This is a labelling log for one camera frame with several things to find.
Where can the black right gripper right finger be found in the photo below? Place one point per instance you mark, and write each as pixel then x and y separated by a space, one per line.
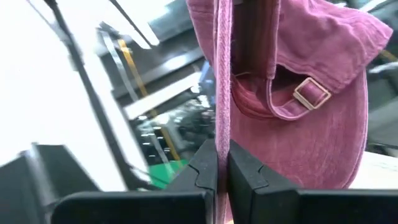
pixel 264 193

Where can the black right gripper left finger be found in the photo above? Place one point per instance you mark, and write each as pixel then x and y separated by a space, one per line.
pixel 202 174

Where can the maroon baseball cap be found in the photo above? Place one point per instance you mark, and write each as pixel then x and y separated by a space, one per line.
pixel 295 149

